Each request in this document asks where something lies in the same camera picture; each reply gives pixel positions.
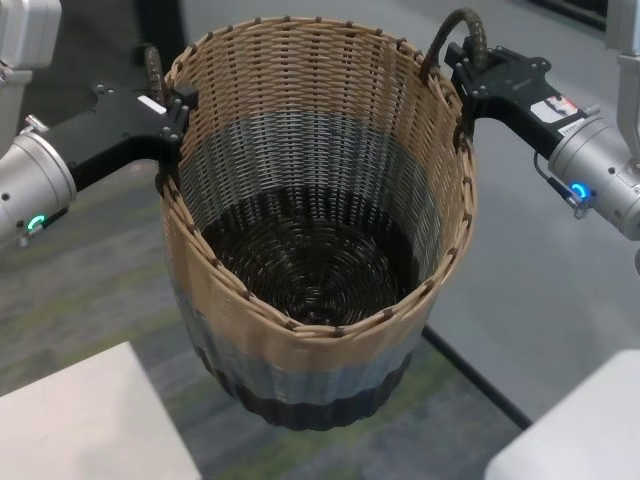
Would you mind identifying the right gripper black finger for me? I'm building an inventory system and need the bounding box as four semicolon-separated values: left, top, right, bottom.
444;42;485;102
485;45;552;72

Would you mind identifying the white square pedestal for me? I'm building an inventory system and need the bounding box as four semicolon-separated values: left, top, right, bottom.
0;342;204;480

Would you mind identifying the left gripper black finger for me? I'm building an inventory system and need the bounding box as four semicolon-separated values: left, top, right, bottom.
159;88;200;145
112;87;152;105

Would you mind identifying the white rounded table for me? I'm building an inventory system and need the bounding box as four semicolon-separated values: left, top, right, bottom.
483;348;640;480

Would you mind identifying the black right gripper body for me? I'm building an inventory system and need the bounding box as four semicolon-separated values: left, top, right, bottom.
464;63;590;155

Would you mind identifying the dark tall column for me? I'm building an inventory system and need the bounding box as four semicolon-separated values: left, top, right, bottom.
132;0;186;69

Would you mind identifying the tan grey black woven basket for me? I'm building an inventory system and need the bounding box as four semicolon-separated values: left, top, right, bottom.
154;7;480;434

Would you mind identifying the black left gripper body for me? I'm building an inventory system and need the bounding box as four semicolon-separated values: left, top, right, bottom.
63;84;176;195

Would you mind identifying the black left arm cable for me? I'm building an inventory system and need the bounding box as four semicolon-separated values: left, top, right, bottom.
17;204;72;249

